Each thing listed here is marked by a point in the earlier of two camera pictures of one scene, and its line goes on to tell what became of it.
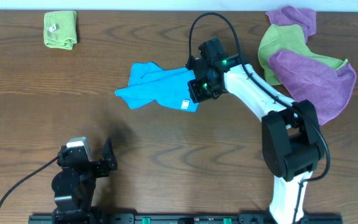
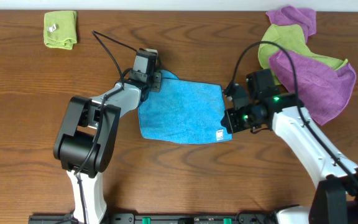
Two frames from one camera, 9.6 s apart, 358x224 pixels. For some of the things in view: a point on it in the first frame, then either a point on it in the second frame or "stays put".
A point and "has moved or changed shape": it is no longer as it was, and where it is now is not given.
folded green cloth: (60, 29) stays put
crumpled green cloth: (278, 37) stays put
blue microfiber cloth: (148, 82) has moved or changed shape
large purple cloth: (316, 80) stays put
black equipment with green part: (183, 219) stays put
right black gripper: (194, 90) to (234, 100)
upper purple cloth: (288, 15) stays put
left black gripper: (95, 166) to (155, 81)
